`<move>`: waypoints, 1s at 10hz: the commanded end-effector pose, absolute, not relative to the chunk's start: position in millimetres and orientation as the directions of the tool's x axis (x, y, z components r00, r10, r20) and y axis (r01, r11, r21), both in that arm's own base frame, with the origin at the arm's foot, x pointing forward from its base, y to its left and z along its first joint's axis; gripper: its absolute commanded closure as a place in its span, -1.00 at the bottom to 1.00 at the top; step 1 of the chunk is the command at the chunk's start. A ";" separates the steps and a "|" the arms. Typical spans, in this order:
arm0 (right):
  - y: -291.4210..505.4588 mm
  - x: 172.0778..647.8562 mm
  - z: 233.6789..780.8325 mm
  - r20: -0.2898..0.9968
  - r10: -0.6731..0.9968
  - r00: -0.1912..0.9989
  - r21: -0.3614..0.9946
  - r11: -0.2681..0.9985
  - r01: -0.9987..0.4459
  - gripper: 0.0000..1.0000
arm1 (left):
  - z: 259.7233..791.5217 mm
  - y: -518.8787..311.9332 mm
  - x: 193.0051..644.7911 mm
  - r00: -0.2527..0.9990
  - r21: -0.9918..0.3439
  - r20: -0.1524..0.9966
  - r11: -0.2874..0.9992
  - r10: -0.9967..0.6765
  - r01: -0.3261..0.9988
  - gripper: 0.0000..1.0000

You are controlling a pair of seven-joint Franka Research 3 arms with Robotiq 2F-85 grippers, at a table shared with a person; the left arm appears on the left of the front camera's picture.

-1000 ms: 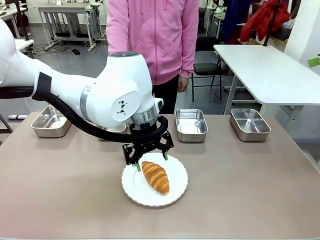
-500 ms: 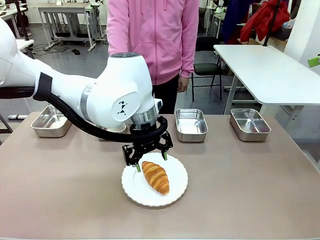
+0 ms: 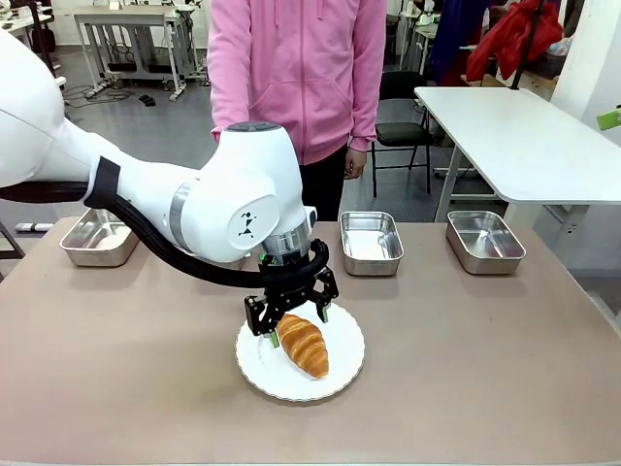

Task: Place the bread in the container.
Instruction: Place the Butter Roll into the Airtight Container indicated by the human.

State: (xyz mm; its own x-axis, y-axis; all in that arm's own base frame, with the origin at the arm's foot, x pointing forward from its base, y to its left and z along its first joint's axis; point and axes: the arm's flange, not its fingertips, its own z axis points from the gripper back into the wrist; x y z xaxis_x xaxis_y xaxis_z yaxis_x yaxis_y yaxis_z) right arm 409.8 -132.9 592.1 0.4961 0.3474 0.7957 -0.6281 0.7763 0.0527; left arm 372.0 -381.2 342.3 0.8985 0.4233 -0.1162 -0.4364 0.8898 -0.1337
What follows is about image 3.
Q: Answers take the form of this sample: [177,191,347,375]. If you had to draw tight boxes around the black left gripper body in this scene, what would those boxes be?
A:
[259,251,325,306]

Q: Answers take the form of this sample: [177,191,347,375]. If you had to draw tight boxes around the golden croissant bread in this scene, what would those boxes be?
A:
[275,313,330,381]

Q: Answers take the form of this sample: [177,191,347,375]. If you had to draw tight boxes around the steel rectangular container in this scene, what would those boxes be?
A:
[58,207,141,269]
[338,210,406,278]
[445,210,528,277]

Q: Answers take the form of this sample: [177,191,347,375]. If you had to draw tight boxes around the person's left hand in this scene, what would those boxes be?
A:
[343,146,368,182]

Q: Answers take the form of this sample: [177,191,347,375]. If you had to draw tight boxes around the white round plate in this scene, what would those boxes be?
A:
[235,303,366,403]

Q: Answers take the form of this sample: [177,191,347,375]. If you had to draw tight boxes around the large white side table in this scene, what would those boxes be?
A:
[414,85,621,237]

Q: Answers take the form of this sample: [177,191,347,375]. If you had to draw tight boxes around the black trousers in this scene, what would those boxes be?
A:
[298,143,349,223]

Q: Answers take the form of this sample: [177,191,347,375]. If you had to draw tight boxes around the black slanted pole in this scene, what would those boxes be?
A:
[510,0,545,91]

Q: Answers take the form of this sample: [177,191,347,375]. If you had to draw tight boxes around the red jacket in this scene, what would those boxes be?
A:
[467,0,565,83]

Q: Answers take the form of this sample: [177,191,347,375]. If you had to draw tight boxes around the black folding chair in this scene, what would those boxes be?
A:
[371,71,437,198]

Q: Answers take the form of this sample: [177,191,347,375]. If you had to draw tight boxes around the dark blue garment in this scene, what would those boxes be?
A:
[429,0,492,87]

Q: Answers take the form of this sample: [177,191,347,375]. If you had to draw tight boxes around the pink zip hoodie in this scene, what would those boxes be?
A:
[207,0,388,167]

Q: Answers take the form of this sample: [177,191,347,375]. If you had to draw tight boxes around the grey background workbench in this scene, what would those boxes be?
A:
[73,4,206,102]

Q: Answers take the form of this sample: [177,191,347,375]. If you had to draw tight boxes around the black upright stand pole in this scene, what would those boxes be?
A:
[27,0,58,77]

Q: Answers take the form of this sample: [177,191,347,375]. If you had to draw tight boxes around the black corrugated cable hose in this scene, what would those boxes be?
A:
[0,181,332,293]

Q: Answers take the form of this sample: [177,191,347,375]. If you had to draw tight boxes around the black strap on left arm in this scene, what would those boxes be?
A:
[82,155,122,211]

